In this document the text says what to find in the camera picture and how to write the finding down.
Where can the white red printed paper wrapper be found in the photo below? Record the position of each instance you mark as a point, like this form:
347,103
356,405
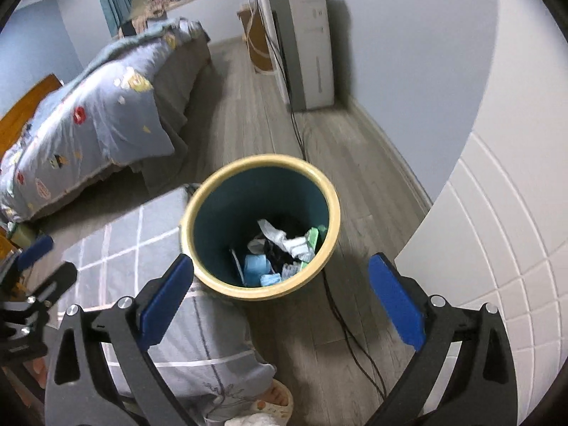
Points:
284,242

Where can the bed with cartoon duvet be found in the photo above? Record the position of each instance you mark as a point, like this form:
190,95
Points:
88,133

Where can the grey checked cushion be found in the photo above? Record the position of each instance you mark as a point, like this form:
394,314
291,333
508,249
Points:
111,248

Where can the yellow-rimmed teal trash bin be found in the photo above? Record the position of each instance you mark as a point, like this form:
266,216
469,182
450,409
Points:
222,213

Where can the white fuzzy cloth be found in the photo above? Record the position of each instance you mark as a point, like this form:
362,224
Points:
253,421

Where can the beige slipper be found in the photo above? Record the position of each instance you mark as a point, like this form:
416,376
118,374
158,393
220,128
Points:
286,408

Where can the white air purifier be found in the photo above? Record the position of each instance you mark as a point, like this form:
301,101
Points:
306,53

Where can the grey bed sheet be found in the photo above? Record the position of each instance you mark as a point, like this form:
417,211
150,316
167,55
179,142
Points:
177,97

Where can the light blue face mask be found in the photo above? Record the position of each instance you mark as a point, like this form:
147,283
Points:
257,268

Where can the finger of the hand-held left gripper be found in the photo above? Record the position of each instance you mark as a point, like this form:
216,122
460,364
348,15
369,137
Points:
57,279
37,248

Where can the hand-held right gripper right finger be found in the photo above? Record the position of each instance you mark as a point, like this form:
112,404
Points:
395,301

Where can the white quilted panel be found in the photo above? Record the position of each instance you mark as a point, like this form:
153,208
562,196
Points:
488,253

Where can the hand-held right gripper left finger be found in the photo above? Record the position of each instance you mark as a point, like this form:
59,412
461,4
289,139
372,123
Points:
166,301

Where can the wooden bed frame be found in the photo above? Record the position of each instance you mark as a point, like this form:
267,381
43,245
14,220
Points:
26,111

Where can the green medicine box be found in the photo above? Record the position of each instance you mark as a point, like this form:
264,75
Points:
315,237

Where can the person's foot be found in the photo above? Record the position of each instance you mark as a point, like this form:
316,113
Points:
271,395

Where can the small green bin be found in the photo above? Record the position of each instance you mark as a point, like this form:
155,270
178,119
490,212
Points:
22,235

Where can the wooden side cabinet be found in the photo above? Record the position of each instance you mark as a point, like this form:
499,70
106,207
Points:
259,49

